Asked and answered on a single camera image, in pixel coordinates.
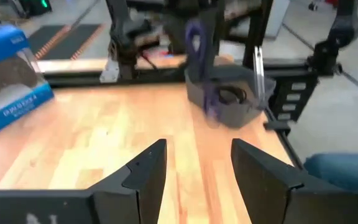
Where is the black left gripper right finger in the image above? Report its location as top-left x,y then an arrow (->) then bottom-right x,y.
231,138 -> 305,224

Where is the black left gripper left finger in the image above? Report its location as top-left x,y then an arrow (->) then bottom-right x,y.
88,138 -> 168,224

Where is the purple braided USB cable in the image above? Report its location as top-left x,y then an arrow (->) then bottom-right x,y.
185,18 -> 222,121

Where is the grey plastic tray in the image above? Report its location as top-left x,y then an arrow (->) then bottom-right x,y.
184,65 -> 277,129

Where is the person's leg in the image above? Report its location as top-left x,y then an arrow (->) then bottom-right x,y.
303,152 -> 358,192

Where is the silver metal bar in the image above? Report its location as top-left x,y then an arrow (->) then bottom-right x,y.
252,45 -> 266,101

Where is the black slotted panel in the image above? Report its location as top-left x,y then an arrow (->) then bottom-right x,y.
272,66 -> 320,123

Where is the black mat with striped edges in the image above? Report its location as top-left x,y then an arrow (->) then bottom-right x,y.
27,22 -> 107,62

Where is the black device with green light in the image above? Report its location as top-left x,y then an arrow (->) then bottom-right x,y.
18,0 -> 53,17

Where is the black jointed stand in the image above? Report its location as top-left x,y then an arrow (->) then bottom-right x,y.
307,0 -> 358,77

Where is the blue DualShock 4 box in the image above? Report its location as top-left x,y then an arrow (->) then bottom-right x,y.
0,24 -> 56,136

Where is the silver mounting bracket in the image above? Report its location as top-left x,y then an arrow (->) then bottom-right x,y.
99,58 -> 121,84

